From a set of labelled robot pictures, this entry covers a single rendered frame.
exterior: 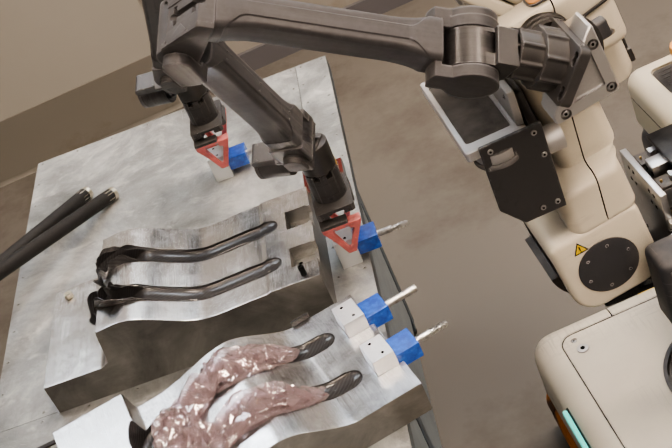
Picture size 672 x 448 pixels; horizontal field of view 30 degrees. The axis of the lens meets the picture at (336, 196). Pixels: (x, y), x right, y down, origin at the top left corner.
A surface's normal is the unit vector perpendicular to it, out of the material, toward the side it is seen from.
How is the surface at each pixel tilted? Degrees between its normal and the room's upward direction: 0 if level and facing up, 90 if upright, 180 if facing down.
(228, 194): 0
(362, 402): 0
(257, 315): 90
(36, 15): 90
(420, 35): 50
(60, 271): 0
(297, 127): 93
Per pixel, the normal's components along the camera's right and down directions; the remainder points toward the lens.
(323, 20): 0.28, -0.32
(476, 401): -0.34, -0.77
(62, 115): 0.22, 0.50
